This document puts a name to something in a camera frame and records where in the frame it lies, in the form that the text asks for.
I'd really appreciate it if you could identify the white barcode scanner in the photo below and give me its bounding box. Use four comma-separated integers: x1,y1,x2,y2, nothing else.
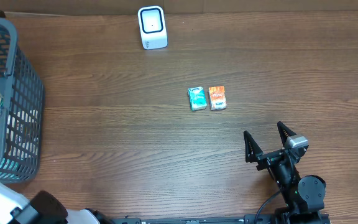
137,6,168,50

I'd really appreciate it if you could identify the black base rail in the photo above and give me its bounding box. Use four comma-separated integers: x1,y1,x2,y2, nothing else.
111,214,331,224

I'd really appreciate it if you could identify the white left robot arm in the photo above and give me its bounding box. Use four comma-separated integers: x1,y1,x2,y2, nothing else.
0,183,100,224

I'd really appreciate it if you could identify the orange tissue pack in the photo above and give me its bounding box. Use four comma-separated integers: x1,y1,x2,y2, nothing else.
208,86,227,110

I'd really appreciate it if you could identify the teal tissue pack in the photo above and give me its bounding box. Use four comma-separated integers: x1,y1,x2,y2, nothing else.
188,86,208,111

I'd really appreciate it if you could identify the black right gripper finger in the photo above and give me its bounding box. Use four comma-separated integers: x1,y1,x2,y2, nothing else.
277,121,296,148
244,131,264,163

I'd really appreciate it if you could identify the dark grey plastic basket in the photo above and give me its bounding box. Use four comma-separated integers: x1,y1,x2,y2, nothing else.
0,18,45,184

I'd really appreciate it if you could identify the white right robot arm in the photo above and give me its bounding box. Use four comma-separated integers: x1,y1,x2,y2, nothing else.
244,121,331,224

